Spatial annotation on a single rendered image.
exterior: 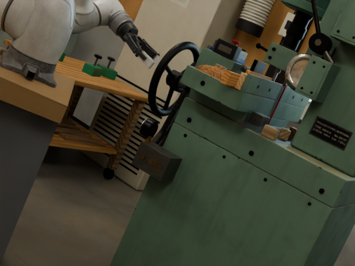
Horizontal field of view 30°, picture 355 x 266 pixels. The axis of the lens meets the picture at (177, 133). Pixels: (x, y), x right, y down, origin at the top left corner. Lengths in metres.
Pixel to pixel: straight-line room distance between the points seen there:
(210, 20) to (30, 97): 1.92
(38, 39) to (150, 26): 1.94
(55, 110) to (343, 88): 0.85
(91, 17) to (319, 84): 1.01
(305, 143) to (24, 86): 0.86
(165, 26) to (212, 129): 1.87
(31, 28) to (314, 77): 0.85
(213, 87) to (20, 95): 0.57
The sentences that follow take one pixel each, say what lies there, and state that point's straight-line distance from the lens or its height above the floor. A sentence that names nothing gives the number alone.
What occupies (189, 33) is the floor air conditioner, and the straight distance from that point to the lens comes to 3.76.
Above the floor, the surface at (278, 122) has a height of 0.83.
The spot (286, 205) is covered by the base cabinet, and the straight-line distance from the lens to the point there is 1.97.
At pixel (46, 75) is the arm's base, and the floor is 0.69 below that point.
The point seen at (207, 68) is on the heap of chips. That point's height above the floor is 0.91.
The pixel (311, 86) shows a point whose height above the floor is 1.00.
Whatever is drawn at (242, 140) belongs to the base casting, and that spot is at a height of 0.76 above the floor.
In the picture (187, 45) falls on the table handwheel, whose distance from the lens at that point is 2.33.
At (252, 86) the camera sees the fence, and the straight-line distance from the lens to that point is 1.98.
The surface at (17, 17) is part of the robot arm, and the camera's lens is 2.08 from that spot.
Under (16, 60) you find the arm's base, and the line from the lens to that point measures 2.09.
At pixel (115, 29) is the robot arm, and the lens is 2.64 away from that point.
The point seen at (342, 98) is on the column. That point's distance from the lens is 2.05.
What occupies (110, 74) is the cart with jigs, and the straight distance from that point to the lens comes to 3.81.
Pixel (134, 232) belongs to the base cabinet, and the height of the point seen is 0.32.
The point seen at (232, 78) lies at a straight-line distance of 1.93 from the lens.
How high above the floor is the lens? 1.04
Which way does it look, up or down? 10 degrees down
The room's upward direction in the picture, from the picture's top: 24 degrees clockwise
